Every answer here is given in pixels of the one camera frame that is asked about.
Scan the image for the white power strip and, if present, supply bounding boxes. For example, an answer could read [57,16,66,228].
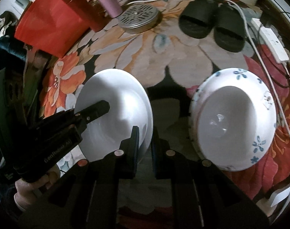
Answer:
[251,18,290,64]

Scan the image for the white cable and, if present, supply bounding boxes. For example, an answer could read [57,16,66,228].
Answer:
[125,0,290,148]

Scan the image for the white bowl front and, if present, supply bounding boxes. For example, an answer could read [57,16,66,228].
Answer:
[75,69,153,162]

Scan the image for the round metal perforated tin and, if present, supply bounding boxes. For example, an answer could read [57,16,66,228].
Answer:
[117,4,160,34]

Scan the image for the floral rug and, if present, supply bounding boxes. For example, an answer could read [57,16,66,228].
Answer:
[38,0,290,218]

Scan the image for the white paper sheet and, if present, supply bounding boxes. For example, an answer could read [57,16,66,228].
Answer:
[268,183,290,207]

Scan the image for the black slipper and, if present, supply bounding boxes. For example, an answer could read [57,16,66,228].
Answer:
[214,4,245,53]
[178,0,218,39]

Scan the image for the left hand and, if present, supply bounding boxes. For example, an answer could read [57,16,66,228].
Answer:
[14,165,61,212]

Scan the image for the black slipper left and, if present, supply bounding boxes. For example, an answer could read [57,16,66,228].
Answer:
[178,0,218,39]

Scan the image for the bear plate blue rim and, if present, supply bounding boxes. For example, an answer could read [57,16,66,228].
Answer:
[189,68,277,172]

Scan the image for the dark red cylinder can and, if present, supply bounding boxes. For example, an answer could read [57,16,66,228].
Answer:
[63,0,111,32]

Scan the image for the black slipper right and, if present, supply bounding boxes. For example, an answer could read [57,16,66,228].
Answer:
[214,4,245,53]

